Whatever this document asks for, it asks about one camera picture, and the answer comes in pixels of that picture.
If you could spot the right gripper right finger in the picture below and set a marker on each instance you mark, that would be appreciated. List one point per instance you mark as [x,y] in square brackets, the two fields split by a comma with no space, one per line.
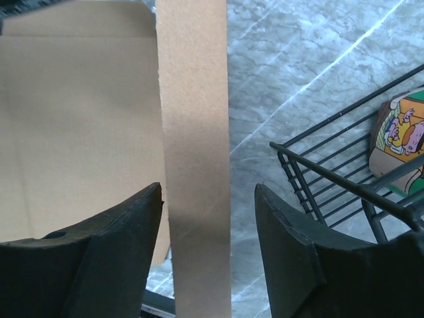
[314,271]

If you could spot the black wire basket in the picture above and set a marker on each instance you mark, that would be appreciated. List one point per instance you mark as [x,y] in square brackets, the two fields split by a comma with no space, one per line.
[327,167]

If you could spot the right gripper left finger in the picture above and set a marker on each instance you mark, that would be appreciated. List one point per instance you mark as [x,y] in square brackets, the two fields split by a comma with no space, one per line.
[95,268]

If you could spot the brown cardboard box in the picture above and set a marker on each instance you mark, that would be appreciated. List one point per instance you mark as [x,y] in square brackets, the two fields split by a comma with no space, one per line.
[100,99]

